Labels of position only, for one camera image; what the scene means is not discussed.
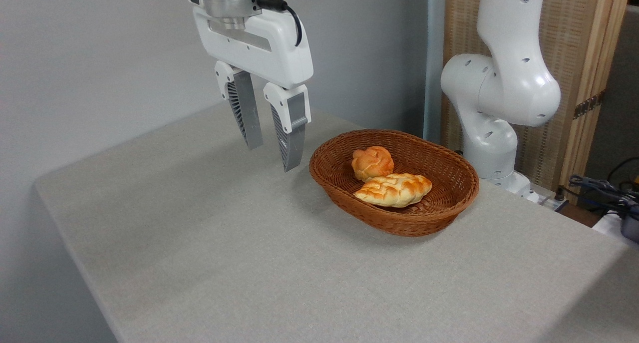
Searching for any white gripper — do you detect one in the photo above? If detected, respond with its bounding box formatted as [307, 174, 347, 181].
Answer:
[193, 6, 314, 172]

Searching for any long braided bread loaf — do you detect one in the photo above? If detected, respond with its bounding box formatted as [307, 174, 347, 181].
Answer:
[354, 173, 433, 208]

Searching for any round orange bread roll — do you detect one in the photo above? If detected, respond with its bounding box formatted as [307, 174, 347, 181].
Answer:
[351, 146, 395, 182]

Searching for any grey vertical pole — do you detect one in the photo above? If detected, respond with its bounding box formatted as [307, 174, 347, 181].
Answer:
[423, 0, 446, 144]

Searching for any brown oval wicker basket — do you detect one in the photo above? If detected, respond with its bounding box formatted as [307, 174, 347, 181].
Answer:
[309, 129, 480, 237]

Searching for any wooden woven folding screen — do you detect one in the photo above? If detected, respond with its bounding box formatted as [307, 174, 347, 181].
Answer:
[442, 0, 632, 204]

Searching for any metal screen hinge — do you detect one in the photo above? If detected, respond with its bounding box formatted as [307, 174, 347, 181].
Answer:
[573, 91, 606, 119]

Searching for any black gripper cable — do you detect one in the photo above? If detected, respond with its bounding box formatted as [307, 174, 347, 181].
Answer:
[257, 0, 303, 47]

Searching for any thin black looped cable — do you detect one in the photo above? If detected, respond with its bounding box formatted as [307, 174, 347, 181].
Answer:
[607, 157, 639, 184]

